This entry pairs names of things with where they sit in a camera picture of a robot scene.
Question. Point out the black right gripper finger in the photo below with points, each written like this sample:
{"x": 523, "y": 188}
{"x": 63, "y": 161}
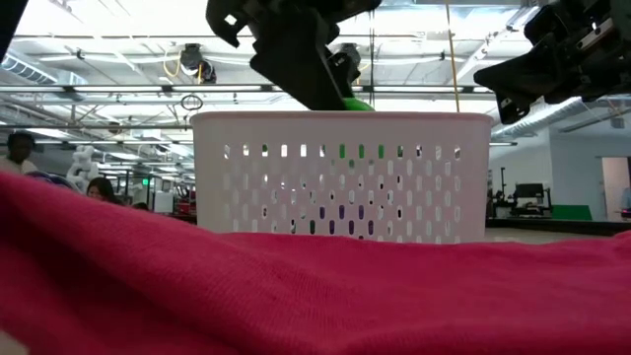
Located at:
{"x": 527, "y": 74}
{"x": 510, "y": 111}

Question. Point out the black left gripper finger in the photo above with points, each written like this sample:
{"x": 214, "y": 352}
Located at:
{"x": 301, "y": 69}
{"x": 346, "y": 71}

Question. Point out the small purple green toy produce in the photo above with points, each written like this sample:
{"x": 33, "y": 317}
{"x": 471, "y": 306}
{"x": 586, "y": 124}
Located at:
{"x": 341, "y": 212}

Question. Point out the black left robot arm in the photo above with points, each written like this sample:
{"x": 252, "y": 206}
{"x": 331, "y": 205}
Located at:
{"x": 9, "y": 20}

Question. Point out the white perforated plastic basket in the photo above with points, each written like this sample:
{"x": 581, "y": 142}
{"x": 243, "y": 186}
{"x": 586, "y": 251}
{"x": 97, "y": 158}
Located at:
{"x": 443, "y": 133}

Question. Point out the black robot workstation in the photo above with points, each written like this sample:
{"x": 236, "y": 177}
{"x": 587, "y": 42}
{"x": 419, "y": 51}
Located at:
{"x": 527, "y": 197}

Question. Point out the black ceiling-mounted device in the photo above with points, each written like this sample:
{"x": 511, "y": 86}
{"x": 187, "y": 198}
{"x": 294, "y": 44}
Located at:
{"x": 194, "y": 61}

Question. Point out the green board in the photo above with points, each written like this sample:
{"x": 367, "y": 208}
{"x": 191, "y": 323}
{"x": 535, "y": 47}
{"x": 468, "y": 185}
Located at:
{"x": 572, "y": 212}

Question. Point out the red folded cloth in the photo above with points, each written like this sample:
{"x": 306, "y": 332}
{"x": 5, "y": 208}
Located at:
{"x": 296, "y": 296}

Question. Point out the person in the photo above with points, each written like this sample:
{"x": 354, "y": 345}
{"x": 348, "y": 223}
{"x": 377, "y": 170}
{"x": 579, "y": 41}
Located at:
{"x": 19, "y": 150}
{"x": 102, "y": 190}

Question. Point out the white robot figure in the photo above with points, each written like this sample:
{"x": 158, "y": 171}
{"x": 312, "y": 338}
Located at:
{"x": 83, "y": 165}

